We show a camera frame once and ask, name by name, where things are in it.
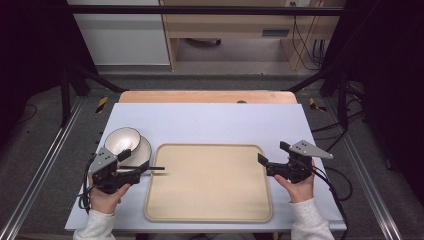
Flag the black chopstick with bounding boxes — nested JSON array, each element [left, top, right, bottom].
[[119, 165, 166, 171]]

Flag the white board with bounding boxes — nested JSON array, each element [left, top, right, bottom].
[[64, 102, 348, 233]]

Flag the black metal stand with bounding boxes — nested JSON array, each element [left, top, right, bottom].
[[285, 65, 350, 132], [59, 62, 128, 128]]

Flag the black floor cables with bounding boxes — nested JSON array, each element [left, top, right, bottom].
[[310, 82, 367, 155]]

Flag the hanging black cables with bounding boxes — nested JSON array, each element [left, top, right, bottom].
[[290, 1, 327, 72]]

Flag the white plate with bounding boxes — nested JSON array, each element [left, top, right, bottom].
[[115, 134, 153, 173]]

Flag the yellow black tape piece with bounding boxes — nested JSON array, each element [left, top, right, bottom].
[[95, 95, 110, 115], [308, 97, 328, 113]]

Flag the person's right hand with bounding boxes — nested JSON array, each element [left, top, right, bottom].
[[273, 163, 316, 205]]

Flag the beige tray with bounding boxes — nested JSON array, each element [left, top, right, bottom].
[[143, 142, 274, 224]]

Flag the white bowl with dark rim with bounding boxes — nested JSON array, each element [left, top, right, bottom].
[[103, 126, 142, 157]]

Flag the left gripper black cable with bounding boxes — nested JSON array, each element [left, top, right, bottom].
[[77, 155, 98, 215]]

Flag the black curtain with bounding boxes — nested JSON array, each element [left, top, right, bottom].
[[0, 0, 98, 149], [321, 0, 424, 204]]

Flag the person's left hand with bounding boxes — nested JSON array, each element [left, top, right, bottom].
[[88, 174, 132, 215]]

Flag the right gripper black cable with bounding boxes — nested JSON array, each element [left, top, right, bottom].
[[311, 164, 354, 240]]

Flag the wooden desk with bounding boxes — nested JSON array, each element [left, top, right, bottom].
[[159, 0, 348, 72]]

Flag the white cabinet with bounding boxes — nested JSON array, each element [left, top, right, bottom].
[[67, 0, 171, 67]]

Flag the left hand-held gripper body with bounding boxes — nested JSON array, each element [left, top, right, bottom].
[[87, 146, 141, 195]]

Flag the aluminium rail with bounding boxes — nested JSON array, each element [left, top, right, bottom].
[[324, 99, 405, 240], [0, 95, 85, 240]]

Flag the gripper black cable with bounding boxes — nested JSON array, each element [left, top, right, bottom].
[[311, 164, 354, 240], [77, 155, 98, 215]]

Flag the wooden table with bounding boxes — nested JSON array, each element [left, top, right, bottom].
[[118, 90, 298, 105]]

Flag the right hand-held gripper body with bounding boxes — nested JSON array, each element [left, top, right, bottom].
[[265, 139, 334, 185]]

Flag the thin black floor cable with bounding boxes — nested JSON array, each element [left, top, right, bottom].
[[15, 103, 38, 125]]

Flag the black metal frame bar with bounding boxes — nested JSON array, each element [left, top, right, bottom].
[[68, 4, 345, 17]]

